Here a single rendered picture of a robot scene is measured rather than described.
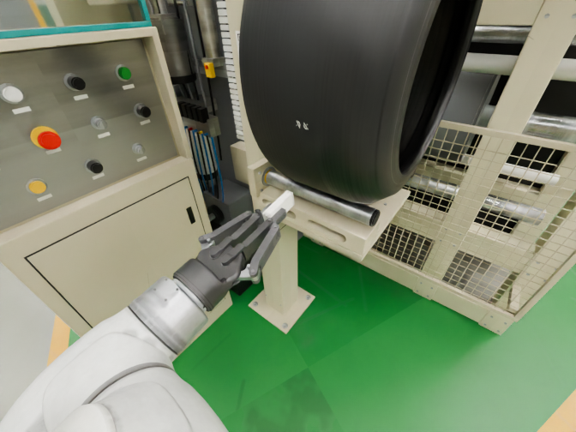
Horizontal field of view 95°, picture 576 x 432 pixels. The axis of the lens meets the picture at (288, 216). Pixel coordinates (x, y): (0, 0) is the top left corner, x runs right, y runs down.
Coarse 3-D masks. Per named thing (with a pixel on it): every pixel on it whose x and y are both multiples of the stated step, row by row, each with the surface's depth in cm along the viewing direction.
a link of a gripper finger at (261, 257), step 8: (272, 232) 42; (264, 240) 41; (272, 240) 41; (264, 248) 40; (272, 248) 42; (256, 256) 39; (264, 256) 40; (256, 264) 38; (264, 264) 40; (256, 272) 37
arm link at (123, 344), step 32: (128, 320) 30; (64, 352) 29; (96, 352) 27; (128, 352) 27; (160, 352) 30; (32, 384) 27; (64, 384) 25; (96, 384) 24; (32, 416) 24; (64, 416) 23
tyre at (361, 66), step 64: (256, 0) 40; (320, 0) 35; (384, 0) 32; (448, 0) 65; (256, 64) 43; (320, 64) 37; (384, 64) 34; (448, 64) 72; (256, 128) 51; (320, 128) 42; (384, 128) 40; (384, 192) 54
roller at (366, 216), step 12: (276, 180) 76; (288, 180) 75; (300, 192) 72; (312, 192) 70; (324, 192) 69; (324, 204) 69; (336, 204) 67; (348, 204) 65; (360, 204) 65; (348, 216) 66; (360, 216) 64; (372, 216) 62
